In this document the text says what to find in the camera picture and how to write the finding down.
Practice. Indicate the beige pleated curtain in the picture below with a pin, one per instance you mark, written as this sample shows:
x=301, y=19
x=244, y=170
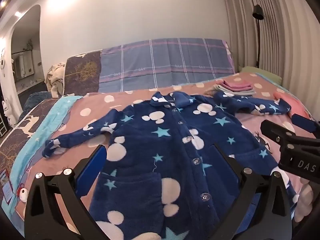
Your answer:
x=287, y=42

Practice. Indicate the wall mirror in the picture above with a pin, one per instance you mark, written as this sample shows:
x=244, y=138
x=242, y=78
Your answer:
x=23, y=65

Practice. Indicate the dark teal fleece blanket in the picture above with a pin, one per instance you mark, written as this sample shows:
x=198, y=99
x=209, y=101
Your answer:
x=37, y=100

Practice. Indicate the pink folded cloth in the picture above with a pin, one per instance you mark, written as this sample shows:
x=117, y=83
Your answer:
x=235, y=84

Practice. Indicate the white bear wall decoration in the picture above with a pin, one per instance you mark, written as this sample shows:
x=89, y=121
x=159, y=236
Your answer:
x=2, y=60

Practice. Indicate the dark deer-print quilt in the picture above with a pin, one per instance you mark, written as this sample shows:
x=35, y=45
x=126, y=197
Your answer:
x=15, y=145

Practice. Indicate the beige clothes pile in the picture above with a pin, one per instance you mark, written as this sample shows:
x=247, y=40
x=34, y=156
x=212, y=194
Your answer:
x=55, y=80

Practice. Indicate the white plush toy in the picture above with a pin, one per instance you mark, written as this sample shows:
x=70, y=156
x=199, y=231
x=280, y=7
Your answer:
x=23, y=195

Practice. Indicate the blue plaid sheet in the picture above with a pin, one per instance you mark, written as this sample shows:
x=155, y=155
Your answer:
x=162, y=62

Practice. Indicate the green pillow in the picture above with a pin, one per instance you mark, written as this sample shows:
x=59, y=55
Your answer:
x=265, y=75

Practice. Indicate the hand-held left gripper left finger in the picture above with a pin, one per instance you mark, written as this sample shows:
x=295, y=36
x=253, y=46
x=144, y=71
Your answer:
x=92, y=165

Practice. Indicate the white cat figurine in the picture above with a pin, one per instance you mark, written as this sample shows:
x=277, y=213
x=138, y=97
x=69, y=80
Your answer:
x=6, y=111

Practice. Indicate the pink polka dot blanket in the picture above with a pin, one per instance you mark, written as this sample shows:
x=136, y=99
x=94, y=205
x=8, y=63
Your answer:
x=100, y=105

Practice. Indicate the coral folded cloth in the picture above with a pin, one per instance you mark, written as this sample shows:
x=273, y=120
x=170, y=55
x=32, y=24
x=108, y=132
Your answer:
x=295, y=105

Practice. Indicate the light blue blanket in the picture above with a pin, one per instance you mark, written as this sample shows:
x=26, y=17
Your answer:
x=45, y=130

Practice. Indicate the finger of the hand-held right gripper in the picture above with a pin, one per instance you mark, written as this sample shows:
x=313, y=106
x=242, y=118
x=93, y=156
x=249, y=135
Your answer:
x=275, y=131
x=303, y=123

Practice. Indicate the dark tree-print pillow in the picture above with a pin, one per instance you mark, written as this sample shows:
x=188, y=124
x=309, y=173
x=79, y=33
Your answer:
x=82, y=72

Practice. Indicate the black floor lamp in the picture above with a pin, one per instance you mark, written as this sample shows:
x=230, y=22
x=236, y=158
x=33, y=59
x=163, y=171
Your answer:
x=258, y=12

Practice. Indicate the grey folded cloth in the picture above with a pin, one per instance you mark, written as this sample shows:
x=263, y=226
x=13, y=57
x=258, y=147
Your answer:
x=236, y=92

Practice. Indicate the blue star-print fleece pajama top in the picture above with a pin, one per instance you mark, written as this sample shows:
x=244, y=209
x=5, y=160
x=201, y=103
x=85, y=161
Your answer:
x=150, y=135

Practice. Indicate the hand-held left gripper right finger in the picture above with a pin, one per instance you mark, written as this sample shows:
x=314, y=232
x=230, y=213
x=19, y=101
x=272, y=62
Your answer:
x=233, y=171

